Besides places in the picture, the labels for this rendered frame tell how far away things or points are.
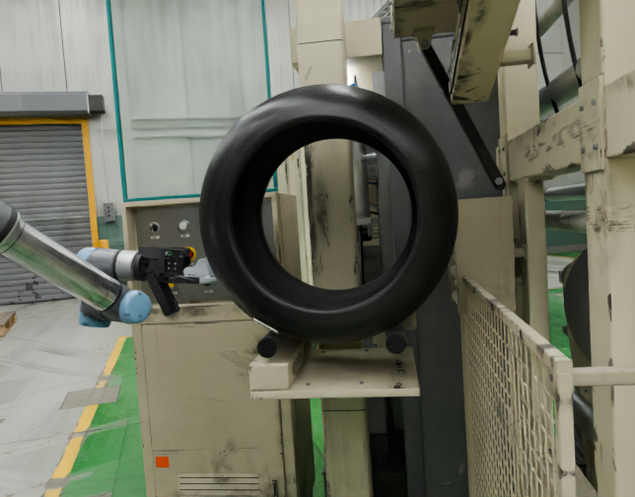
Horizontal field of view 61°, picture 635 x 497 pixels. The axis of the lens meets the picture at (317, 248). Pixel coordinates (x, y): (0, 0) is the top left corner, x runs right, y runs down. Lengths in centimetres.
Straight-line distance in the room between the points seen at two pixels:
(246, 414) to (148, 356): 40
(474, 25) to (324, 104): 33
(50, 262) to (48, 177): 927
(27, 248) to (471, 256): 103
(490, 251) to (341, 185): 43
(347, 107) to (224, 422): 123
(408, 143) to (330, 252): 50
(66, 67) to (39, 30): 72
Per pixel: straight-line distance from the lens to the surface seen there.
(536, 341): 78
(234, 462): 204
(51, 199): 1040
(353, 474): 170
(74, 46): 1078
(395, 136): 115
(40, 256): 120
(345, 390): 121
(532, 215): 150
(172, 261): 134
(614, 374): 74
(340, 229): 152
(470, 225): 146
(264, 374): 123
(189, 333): 194
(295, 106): 118
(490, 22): 121
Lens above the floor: 118
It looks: 4 degrees down
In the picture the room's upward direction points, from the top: 4 degrees counter-clockwise
